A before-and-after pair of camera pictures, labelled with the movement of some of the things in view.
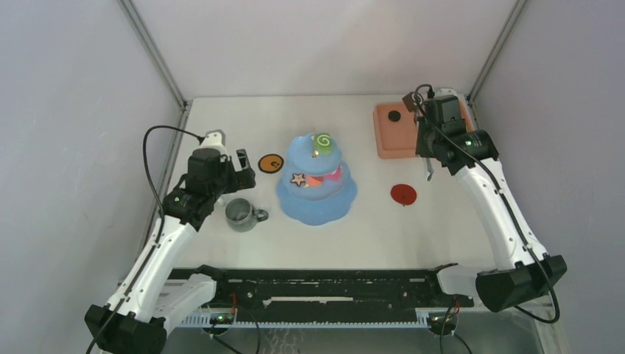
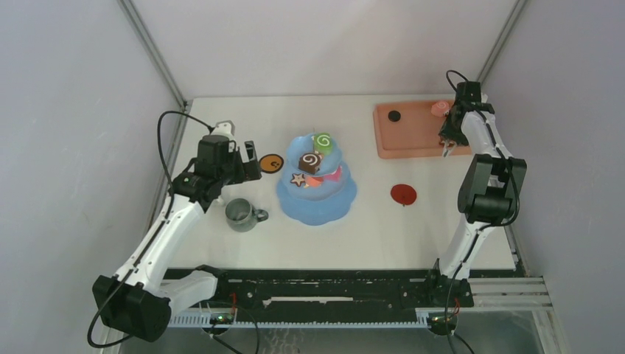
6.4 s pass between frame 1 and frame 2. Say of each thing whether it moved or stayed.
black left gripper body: stayed
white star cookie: stayed
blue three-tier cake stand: stayed
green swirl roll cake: stayed
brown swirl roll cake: moved
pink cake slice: stayed
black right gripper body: moved
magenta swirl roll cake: stayed
